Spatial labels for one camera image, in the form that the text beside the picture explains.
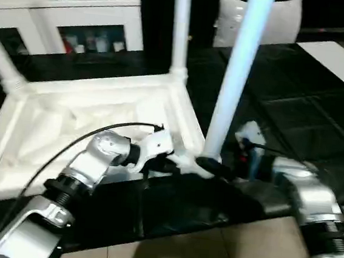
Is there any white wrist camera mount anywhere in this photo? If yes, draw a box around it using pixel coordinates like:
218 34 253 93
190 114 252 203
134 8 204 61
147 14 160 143
126 124 179 178
231 118 268 178

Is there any black ribbed dangling strap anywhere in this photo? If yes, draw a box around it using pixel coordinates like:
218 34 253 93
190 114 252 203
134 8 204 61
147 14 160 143
141 169 152 191

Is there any black furniture with yellow label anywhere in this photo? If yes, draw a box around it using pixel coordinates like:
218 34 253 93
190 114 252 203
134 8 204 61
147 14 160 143
130 0 225 80

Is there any white plastic table top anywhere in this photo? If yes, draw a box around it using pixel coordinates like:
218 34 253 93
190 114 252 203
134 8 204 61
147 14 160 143
0 55 227 232

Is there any white flat board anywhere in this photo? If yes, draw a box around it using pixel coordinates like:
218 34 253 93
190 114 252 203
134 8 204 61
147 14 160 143
292 37 344 101

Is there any grey cushion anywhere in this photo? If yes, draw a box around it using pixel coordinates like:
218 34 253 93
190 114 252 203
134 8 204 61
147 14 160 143
212 0 305 56

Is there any white plastic table leg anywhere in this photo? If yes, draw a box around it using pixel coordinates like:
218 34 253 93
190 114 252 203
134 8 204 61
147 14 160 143
0 29 30 98
201 0 279 168
165 0 197 83

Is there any black work mat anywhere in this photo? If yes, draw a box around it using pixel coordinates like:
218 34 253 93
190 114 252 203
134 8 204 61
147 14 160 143
0 14 344 258

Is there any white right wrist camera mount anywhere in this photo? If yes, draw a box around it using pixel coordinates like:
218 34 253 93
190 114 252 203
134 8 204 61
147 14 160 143
231 118 268 178

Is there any black bar with red light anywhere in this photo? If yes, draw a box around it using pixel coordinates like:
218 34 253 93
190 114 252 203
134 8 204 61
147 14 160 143
299 21 344 39

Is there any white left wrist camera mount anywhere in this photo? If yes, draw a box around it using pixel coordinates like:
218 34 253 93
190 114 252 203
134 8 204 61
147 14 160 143
126 124 179 178

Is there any white glass-door cabinet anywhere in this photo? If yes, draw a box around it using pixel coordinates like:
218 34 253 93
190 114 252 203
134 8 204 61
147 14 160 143
0 0 149 68

